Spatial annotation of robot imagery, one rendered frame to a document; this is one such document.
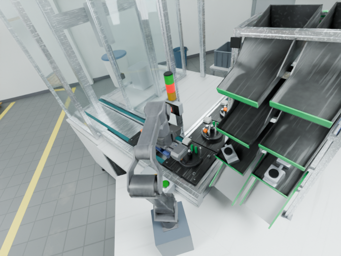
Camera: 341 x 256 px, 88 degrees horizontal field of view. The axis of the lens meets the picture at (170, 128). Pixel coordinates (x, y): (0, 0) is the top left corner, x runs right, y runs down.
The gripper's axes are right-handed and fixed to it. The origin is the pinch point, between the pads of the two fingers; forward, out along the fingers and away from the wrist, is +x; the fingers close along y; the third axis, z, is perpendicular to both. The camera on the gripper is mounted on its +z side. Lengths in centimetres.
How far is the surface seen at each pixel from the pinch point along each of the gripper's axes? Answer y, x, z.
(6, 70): 506, 55, 5
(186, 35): 254, 68, 342
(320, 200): -58, 39, 41
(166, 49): 24.3, -27.5, 33.8
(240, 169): -26.2, 5.8, 12.6
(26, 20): 87, -48, 0
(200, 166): -3.0, 28.4, 17.8
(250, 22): -16, -40, 30
